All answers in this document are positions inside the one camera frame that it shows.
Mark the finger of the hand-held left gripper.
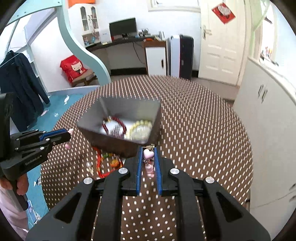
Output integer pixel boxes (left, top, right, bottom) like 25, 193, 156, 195
14, 133, 72, 153
11, 128, 70, 141

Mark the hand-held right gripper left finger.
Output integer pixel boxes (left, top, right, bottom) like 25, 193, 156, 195
26, 146, 143, 241

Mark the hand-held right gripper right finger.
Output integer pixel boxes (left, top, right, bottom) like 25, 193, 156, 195
154, 146, 271, 241

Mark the pink drop earring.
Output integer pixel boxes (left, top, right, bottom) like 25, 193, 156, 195
65, 128, 74, 149

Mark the pink heart earring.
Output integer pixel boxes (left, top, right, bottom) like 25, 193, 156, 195
143, 144, 156, 179

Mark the white bead bracelet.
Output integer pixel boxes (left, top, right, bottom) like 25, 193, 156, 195
126, 119, 153, 141

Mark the grey metal box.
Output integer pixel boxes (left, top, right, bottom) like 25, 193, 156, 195
76, 97, 162, 158

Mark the red bead bracelet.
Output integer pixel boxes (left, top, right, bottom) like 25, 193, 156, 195
102, 117, 127, 138

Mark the person's left forearm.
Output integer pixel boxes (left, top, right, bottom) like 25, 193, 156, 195
0, 188, 29, 240

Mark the person's left hand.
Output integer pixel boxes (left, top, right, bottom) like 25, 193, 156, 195
0, 173, 29, 196

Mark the dark hanging jacket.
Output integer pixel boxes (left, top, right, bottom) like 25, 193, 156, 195
0, 50, 51, 132

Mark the brown polka dot tablecloth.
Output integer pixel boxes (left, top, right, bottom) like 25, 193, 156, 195
40, 75, 253, 241

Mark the wooden stool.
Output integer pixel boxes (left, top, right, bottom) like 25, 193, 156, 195
72, 71, 99, 88

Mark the red cat-print bag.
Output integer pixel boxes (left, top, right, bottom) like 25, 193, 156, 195
60, 55, 88, 83

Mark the white under-desk cabinet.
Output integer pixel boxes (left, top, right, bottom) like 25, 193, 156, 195
144, 46, 167, 76

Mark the small white box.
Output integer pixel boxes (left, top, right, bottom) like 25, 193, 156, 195
100, 30, 112, 45

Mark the white sideboard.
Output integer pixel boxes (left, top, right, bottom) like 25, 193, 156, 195
232, 57, 296, 241

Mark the dark desk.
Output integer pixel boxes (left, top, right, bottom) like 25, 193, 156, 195
85, 36, 167, 76

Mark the black suitcase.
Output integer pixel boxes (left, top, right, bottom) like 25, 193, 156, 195
179, 34, 194, 80

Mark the white suitcase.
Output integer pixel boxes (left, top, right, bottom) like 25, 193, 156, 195
170, 35, 181, 78

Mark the white glass-door cabinet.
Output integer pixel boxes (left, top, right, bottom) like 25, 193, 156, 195
80, 5, 99, 35

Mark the black monitor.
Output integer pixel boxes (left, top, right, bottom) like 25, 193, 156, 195
109, 17, 137, 39

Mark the white door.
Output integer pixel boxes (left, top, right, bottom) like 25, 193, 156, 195
198, 0, 251, 86

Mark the white-framed window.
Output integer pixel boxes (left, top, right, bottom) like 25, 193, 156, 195
148, 0, 201, 12

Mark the red diamond door decoration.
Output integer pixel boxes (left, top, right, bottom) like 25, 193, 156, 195
211, 2, 236, 24

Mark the green mesh door curtain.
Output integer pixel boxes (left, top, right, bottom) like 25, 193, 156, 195
248, 0, 272, 61

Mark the red cord jade pendant necklace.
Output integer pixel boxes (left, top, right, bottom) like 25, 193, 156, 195
94, 147, 124, 179

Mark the teal loft bed frame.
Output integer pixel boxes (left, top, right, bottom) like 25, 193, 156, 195
0, 0, 112, 92

